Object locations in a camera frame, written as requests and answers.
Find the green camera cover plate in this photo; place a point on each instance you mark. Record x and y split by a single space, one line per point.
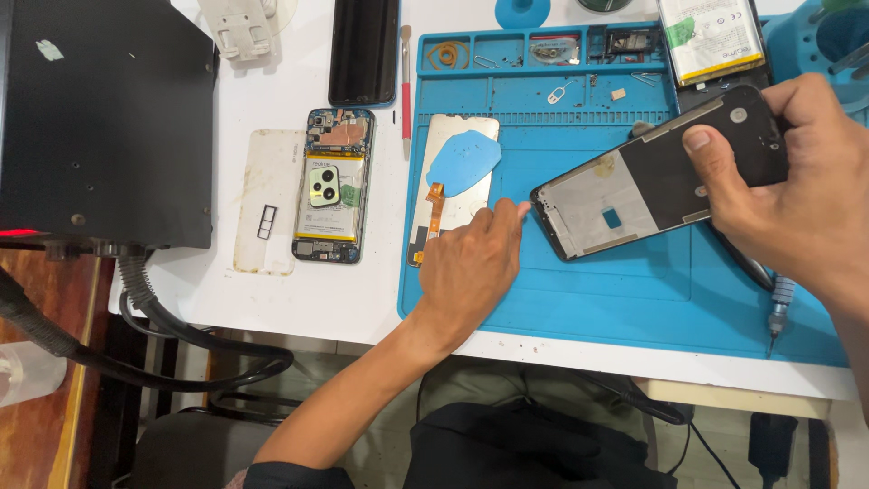
324 186

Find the person's left fingers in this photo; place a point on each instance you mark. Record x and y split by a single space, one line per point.
506 216

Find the opened phone with battery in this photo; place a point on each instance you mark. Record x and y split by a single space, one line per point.
334 217

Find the small beige part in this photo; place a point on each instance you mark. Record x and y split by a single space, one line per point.
618 94

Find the black power adapter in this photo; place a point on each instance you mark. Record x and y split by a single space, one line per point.
772 448

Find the small metal phone parts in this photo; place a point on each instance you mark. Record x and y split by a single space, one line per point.
553 51

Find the black metal machine box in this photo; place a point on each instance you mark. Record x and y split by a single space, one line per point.
102 115

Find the blue tool holder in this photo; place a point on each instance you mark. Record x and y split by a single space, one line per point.
794 47

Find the bent metal clip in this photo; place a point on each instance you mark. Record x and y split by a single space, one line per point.
646 78

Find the phone with white battery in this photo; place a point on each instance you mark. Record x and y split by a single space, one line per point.
713 41

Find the person's left hand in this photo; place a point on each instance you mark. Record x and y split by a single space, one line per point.
468 271

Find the grey stool seat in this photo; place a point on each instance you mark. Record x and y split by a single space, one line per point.
197 448

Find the white phone stand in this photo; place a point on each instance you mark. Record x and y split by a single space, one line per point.
241 30

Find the silver phone display panel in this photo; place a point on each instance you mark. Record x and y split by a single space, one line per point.
468 204

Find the metal eject pin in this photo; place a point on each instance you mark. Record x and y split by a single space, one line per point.
485 62

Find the blue plastic opening card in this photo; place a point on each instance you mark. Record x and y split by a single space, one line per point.
465 159

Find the black phone frame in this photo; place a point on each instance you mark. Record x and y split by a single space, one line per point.
652 176

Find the black camera lens frame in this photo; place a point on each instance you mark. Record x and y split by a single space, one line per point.
267 221

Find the dark green round container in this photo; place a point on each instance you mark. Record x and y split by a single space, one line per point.
604 5

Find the black phone screen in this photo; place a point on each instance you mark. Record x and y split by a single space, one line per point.
363 51

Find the orange rubber band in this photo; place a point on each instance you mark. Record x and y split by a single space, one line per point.
448 56

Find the grey electric screwdriver pen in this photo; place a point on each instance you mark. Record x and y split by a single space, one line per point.
781 305

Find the blue silicone repair mat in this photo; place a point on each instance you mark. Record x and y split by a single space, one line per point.
611 305

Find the blue round suction base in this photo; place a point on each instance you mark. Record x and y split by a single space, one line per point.
523 12

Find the clear plastic bottle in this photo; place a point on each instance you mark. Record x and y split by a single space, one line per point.
27 373

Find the clear phone back cover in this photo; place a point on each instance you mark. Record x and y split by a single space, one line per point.
268 176

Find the person's right hand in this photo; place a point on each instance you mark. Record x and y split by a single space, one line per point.
808 197

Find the black phone component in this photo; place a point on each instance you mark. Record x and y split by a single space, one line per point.
631 41

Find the person's black shirt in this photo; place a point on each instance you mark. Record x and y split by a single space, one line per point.
529 448

